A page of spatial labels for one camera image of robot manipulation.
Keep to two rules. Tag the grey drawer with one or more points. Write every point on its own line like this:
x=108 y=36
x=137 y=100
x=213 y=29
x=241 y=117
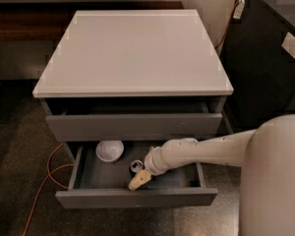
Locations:
x=97 y=184
x=133 y=127

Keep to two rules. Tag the dark wooden bench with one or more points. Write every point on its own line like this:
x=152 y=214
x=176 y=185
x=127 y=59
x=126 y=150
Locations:
x=49 y=20

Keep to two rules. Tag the grey drawer cabinet white top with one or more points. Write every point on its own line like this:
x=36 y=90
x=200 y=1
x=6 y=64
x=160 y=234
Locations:
x=133 y=62

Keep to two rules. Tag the white cable tag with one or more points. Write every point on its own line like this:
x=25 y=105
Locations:
x=238 y=9

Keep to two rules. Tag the grey top drawer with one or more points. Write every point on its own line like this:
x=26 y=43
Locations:
x=133 y=127

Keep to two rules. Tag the blue pepsi can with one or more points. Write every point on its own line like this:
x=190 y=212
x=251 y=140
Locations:
x=136 y=166

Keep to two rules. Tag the white label sticker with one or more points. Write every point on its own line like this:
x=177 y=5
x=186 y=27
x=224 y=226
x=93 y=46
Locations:
x=288 y=44

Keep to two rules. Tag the black bin cabinet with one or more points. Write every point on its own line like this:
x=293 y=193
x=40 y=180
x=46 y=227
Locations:
x=261 y=72

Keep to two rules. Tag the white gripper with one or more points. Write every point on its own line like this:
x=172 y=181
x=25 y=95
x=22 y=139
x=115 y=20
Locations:
x=152 y=162

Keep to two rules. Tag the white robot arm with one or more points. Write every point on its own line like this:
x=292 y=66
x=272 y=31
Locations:
x=266 y=157

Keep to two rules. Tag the white bowl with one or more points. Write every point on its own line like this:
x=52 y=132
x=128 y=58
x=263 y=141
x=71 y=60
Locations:
x=109 y=151

